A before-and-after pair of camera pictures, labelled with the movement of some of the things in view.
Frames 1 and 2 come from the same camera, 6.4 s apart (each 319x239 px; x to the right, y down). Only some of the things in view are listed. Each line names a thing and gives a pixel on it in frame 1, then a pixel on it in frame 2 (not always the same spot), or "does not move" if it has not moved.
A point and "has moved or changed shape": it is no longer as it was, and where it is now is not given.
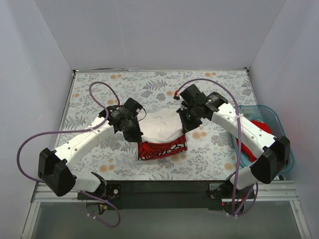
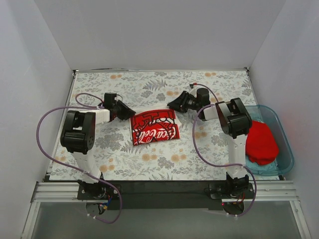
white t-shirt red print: (163, 134) has moved or changed shape
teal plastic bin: (259, 113) does not move
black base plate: (155, 195) does not move
